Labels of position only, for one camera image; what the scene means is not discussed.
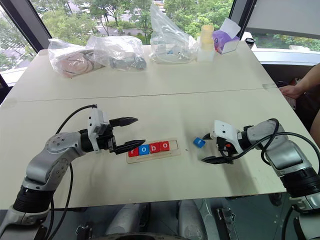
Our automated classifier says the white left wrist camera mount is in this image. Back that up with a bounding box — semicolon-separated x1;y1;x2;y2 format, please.
86;107;110;152

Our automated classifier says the wooden letter tray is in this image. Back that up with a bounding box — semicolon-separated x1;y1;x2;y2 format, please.
126;137;181;165

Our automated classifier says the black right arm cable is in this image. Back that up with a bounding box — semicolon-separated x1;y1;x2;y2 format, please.
224;117;320;161

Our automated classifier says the black metal bracket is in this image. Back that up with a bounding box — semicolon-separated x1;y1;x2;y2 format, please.
215;207;239;240

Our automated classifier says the stack of yellow cups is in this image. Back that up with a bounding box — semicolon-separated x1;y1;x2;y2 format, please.
201;24;215;51

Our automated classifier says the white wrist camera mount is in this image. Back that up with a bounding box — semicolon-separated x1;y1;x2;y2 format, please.
209;119;244;154
86;107;110;152

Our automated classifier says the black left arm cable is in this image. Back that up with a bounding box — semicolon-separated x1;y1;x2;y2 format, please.
46;104;98;240

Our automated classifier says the dark window pillar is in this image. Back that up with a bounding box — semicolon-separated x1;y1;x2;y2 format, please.
4;0;52;54
228;0;259;34

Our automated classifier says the person's bare hand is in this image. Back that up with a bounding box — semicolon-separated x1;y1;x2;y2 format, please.
279;84;304;100

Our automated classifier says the translucent white container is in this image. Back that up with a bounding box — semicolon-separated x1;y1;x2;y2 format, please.
196;36;216;63

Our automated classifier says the purple tissue box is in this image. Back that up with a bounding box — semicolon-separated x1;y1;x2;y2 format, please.
212;17;242;55

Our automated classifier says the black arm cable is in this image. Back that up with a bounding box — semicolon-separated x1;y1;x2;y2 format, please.
46;104;98;240
224;117;320;161

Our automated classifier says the plastic bag with grey items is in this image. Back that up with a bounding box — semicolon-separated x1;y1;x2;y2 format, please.
86;34;147;72

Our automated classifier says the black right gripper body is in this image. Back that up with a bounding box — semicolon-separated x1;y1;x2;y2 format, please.
215;136;236;165

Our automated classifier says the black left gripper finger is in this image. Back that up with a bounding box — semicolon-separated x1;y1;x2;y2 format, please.
109;116;139;128
113;139;147;155

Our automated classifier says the grey rounded shape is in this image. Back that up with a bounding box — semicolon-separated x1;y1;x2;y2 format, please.
104;203;151;236
178;199;209;240

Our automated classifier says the plastic bag with pink items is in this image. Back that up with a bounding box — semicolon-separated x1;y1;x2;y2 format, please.
47;37;109;79

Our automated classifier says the tall clear plastic bag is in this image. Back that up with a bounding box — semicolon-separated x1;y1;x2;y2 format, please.
149;2;199;65

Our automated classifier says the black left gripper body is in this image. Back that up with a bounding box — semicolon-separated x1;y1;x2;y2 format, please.
96;123;118;153

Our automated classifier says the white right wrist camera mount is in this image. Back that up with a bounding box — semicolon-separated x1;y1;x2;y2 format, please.
209;119;244;154

